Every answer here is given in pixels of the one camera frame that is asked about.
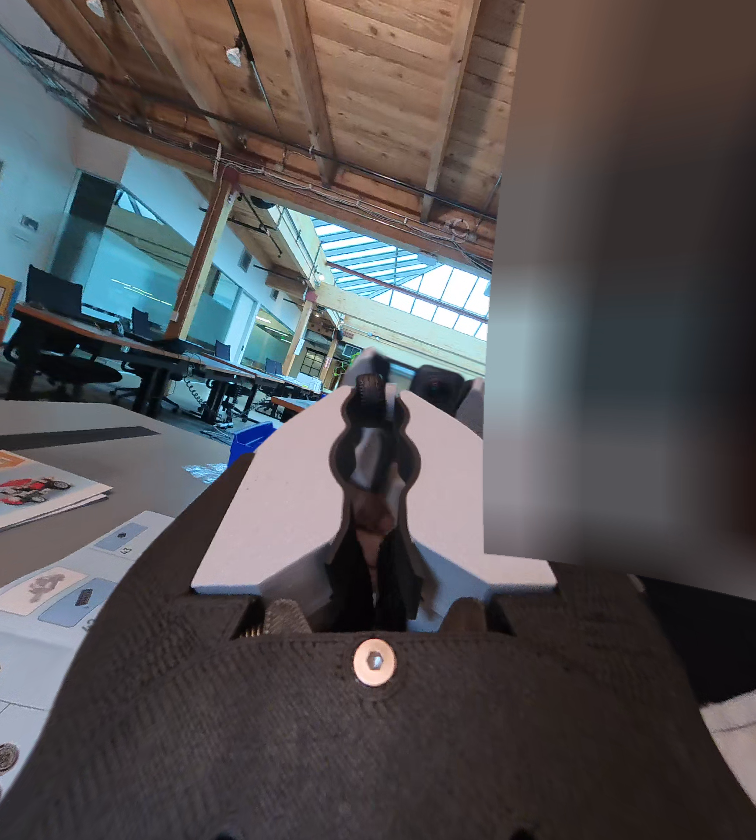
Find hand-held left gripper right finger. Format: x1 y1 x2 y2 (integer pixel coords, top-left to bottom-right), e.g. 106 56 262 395
396 389 559 632

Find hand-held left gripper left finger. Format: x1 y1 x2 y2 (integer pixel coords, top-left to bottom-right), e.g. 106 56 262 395
191 387 361 632

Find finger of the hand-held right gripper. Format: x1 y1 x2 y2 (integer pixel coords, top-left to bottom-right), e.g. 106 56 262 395
350 425 389 493
350 348 391 383

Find black lego tyre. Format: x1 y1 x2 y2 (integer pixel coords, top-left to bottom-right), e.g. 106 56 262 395
353 372 387 422

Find blue plastic object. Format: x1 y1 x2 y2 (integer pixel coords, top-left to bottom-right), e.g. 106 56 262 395
229 423 282 468

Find person's right hand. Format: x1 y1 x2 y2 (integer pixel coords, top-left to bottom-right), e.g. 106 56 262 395
350 491 400 573

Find long office desk row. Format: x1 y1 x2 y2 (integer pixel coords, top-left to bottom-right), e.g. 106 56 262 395
9 303 329 424

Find closed instruction booklets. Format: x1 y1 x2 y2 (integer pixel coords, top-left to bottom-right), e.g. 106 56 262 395
0 449 114 546

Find open instruction booklet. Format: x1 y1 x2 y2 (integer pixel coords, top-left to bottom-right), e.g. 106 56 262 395
0 511 177 834

